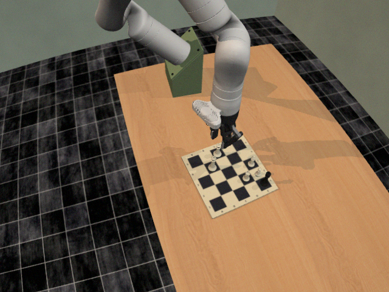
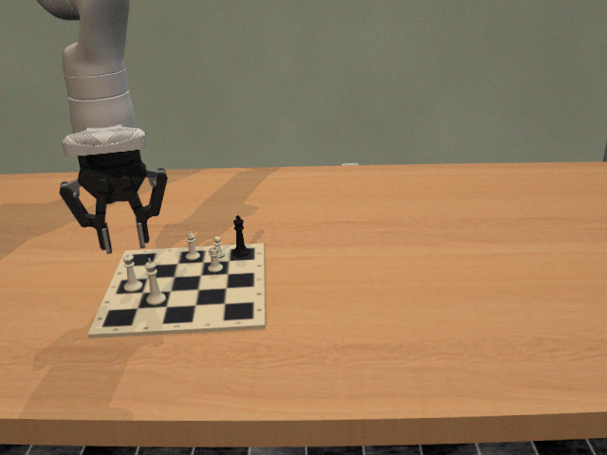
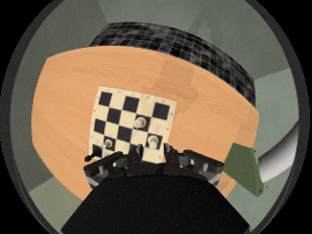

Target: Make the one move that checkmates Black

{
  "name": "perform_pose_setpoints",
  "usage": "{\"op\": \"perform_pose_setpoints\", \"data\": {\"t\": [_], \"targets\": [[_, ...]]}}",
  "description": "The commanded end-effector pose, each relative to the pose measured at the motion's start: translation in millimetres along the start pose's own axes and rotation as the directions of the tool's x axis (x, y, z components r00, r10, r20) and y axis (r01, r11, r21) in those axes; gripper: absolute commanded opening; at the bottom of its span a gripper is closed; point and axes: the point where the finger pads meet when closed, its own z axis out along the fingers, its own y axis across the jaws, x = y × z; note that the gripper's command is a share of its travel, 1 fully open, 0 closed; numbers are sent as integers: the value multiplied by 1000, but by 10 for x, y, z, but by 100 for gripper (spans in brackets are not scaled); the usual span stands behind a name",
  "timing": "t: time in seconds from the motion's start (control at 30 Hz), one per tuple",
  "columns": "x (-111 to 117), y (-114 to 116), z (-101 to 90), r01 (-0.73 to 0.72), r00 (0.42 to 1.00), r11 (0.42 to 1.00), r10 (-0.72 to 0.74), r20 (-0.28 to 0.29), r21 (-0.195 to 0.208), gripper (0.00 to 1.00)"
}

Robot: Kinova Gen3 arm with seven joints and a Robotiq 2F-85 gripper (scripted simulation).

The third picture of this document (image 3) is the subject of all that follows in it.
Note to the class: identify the chessboard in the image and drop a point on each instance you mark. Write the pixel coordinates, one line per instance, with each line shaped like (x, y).
(114, 113)

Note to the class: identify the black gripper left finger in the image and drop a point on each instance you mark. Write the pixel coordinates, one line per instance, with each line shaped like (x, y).
(102, 168)

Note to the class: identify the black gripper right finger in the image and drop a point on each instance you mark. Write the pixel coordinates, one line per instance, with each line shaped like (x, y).
(208, 167)

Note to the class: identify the black chess piece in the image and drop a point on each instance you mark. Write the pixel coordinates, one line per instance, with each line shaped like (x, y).
(96, 153)

